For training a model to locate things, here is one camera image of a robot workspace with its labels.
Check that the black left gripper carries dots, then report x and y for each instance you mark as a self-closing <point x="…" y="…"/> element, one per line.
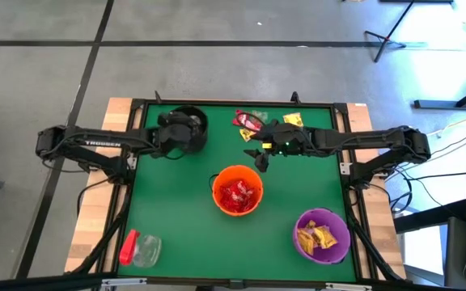
<point x="174" y="133"/>

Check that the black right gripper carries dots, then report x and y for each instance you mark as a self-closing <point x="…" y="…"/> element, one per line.
<point x="285" y="139"/>

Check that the orange pumpkin face bucket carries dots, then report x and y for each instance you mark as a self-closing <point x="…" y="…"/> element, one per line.
<point x="221" y="178"/>

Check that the purple plastic bucket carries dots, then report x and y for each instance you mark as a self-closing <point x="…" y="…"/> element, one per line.
<point x="336" y="252"/>

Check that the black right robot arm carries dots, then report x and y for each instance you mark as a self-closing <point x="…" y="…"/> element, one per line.
<point x="358" y="139"/>

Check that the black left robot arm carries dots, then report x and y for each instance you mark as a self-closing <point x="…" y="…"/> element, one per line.
<point x="95" y="139"/>

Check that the clear gummy candy packet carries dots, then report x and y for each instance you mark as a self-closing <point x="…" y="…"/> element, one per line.
<point x="260" y="116"/>

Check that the black pumpkin face bucket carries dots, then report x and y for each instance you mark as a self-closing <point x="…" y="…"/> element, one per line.
<point x="202" y="129"/>

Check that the green table mat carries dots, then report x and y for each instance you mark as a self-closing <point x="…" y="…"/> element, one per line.
<point x="176" y="222"/>

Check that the clear spray bottle red top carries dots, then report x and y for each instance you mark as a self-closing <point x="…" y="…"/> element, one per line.
<point x="136" y="250"/>

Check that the black tripod stand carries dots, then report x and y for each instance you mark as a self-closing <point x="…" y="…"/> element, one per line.
<point x="386" y="39"/>

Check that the black desk bar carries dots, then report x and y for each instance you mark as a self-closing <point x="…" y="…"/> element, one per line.
<point x="427" y="218"/>

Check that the black desk base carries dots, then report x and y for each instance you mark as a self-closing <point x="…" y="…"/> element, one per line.
<point x="439" y="104"/>

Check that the silver mounting bracket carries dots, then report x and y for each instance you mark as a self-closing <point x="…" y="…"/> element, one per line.
<point x="345" y="168"/>
<point x="132" y="163"/>

